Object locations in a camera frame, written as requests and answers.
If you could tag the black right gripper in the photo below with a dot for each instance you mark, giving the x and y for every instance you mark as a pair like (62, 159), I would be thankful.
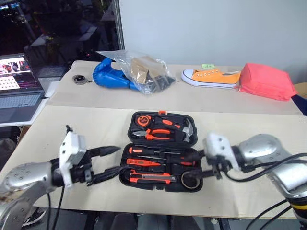
(219, 167)

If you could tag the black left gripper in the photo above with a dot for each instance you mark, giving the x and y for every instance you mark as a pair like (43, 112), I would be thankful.
(81, 173)

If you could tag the short Phillips screwdriver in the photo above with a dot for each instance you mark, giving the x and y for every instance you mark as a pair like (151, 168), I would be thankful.
(177, 160)

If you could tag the black tape roll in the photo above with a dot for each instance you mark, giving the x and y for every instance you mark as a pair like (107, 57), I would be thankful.
(184, 182)

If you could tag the black tool case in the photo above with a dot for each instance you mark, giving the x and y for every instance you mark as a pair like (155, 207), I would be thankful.
(124, 182)

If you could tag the long screwdriver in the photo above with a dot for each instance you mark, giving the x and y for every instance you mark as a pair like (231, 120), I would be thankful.
(139, 151)

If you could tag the orange test pen screwdriver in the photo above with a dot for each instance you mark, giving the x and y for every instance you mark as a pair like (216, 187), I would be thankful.
(141, 163)

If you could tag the orange black utility knife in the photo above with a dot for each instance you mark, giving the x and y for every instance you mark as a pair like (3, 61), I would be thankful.
(148, 178)

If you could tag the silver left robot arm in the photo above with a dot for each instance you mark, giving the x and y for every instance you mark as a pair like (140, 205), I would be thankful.
(24, 175)

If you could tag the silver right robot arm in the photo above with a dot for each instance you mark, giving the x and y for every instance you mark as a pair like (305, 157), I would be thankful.
(261, 146)

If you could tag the claw hammer black orange grip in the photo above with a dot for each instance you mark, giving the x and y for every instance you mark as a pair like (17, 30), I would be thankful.
(188, 133)

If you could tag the orange black tape measure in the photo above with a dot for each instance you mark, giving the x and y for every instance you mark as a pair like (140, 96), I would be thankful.
(143, 121)

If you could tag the dark rounded shape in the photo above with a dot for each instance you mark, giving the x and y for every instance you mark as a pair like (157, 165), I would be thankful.
(124, 222)

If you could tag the blue plastic bag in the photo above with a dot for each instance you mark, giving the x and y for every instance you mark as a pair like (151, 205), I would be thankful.
(108, 77)

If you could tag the clear plastic bag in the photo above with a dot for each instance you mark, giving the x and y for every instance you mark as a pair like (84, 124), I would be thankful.
(148, 88)

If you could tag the orange canvas sneaker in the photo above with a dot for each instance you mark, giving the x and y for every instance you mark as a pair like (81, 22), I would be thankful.
(211, 77)

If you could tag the small round metal tin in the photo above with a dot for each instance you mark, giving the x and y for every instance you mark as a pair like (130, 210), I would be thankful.
(79, 79)

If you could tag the black white-soled sneaker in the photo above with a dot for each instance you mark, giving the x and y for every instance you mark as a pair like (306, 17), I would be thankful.
(36, 215)

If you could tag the green paper label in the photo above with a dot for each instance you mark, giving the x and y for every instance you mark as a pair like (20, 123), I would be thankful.
(205, 65)

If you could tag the brown cardboard packet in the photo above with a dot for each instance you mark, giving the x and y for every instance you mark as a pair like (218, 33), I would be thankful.
(141, 68)

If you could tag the pink red fabric bag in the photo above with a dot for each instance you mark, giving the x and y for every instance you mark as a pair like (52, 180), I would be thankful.
(263, 81)

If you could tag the open laptop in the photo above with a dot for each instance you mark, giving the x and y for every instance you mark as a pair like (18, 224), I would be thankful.
(16, 100)

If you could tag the dark blue chair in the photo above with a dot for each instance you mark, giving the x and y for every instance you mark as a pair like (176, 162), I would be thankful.
(301, 104)

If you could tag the brown cardboard box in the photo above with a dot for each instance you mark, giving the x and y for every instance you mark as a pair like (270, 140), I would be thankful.
(301, 88)

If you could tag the lit background monitor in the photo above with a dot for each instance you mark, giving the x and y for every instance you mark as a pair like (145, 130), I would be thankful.
(8, 6)

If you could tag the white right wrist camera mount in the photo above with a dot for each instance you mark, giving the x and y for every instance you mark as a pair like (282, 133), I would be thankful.
(219, 143)

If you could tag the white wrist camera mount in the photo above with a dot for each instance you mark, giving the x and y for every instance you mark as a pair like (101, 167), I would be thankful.
(219, 143)
(72, 151)

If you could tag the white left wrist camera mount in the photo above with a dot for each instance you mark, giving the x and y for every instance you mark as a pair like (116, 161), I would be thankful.
(72, 151)

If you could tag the metal frame pillar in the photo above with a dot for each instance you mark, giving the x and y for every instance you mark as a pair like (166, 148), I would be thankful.
(118, 24)

